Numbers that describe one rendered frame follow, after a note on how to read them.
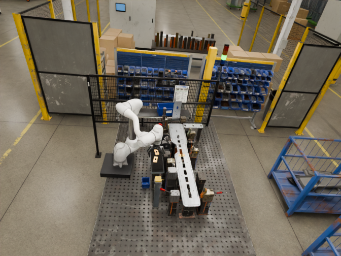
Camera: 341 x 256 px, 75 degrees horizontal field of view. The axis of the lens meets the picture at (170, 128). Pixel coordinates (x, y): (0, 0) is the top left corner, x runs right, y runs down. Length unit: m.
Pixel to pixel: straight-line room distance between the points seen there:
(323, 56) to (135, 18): 6.18
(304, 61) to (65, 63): 4.34
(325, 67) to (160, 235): 4.23
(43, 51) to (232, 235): 4.03
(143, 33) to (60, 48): 5.03
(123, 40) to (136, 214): 5.29
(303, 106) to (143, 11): 6.07
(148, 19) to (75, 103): 5.00
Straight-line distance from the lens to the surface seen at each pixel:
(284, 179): 4.30
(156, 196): 2.47
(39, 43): 4.56
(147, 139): 2.07
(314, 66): 5.08
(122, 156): 2.84
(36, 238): 3.49
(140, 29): 8.98
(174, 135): 3.04
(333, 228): 3.24
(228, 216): 2.74
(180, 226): 2.55
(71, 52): 4.39
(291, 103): 5.33
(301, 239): 3.91
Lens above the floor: 2.91
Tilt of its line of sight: 37 degrees down
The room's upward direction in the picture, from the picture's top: 7 degrees clockwise
